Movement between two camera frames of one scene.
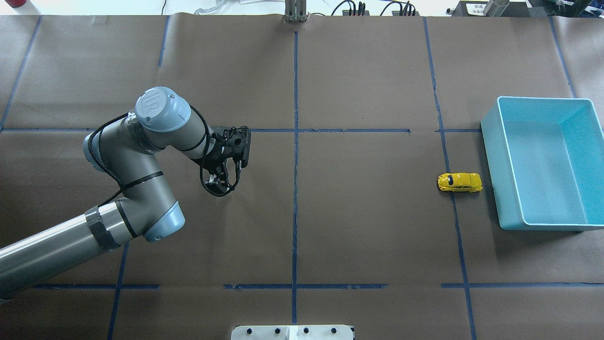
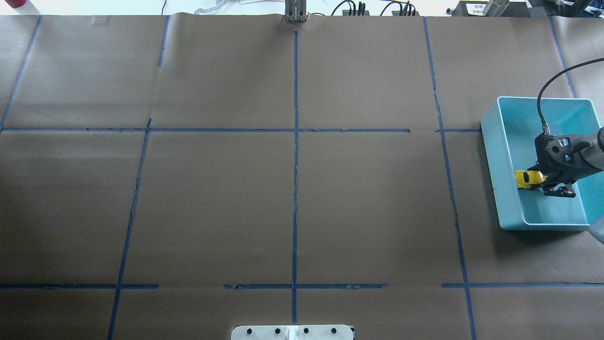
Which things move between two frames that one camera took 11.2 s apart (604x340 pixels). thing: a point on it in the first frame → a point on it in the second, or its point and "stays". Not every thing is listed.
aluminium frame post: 295,11 stays
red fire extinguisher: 16,3 stays
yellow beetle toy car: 460,182 → 524,179
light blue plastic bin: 547,155 stays
